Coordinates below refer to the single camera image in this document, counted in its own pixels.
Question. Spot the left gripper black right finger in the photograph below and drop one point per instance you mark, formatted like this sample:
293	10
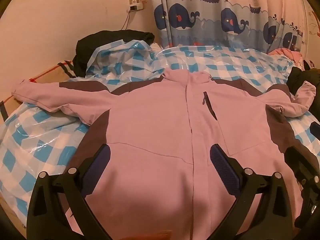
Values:
261	209

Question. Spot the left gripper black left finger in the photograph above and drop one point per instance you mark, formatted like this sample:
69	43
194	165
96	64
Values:
58	209

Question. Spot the pink and brown jacket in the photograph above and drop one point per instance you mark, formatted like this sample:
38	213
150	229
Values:
160	176

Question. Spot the pink clothes pile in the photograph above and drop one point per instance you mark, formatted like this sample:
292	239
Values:
294	56

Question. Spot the blue white checkered plastic cover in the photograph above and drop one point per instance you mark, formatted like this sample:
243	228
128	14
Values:
35	140

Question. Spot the black jacket on bed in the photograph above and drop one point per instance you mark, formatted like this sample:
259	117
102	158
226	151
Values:
298	76

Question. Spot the whale print curtain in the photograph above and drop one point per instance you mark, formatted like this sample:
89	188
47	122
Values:
263	25

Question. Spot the black garment by wall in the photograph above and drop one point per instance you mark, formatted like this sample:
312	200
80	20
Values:
87	45

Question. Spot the white wall socket with charger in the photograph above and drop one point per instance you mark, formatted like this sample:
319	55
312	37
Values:
135	5

